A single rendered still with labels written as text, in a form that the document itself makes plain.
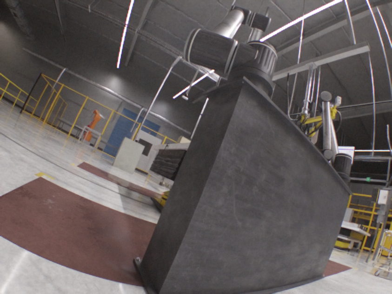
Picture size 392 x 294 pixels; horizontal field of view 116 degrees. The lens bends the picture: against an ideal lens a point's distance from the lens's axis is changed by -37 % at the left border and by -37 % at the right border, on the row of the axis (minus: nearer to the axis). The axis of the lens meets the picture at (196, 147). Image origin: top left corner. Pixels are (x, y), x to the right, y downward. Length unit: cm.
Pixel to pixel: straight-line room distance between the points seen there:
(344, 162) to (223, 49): 162
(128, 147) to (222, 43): 567
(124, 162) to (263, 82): 580
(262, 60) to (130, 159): 579
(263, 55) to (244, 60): 11
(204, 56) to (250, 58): 23
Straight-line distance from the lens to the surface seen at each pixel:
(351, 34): 408
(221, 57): 98
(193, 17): 1312
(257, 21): 180
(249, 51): 100
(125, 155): 638
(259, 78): 91
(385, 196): 482
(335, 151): 244
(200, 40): 101
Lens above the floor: 46
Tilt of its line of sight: 11 degrees up
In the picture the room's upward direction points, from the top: 22 degrees clockwise
